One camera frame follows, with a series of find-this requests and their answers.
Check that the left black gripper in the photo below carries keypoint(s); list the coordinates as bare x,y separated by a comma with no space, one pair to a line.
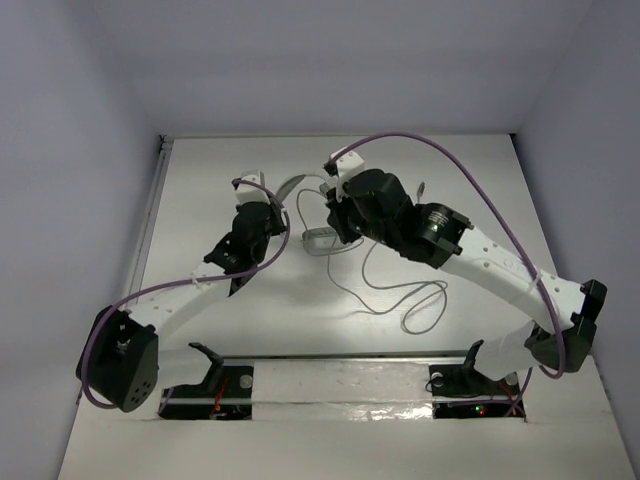
273,220

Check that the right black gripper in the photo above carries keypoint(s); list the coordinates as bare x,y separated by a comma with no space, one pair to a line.
336,216

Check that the white grey headphones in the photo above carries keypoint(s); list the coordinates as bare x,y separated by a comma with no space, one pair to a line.
308,191

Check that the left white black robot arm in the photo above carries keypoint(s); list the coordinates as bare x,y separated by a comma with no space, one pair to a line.
165,308

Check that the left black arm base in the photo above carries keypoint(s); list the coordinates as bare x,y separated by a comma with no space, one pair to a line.
224,393

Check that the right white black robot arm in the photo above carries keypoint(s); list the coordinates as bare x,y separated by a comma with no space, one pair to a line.
562,314

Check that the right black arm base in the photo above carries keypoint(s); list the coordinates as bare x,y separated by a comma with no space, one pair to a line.
460,392

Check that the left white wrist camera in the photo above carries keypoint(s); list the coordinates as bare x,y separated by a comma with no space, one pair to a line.
246,192

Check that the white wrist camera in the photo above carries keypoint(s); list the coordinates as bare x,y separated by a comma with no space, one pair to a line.
341,169
246,192

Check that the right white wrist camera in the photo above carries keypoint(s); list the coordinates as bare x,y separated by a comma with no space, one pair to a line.
341,169

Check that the aluminium rail left edge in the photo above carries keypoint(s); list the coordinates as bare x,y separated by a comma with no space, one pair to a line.
150,200

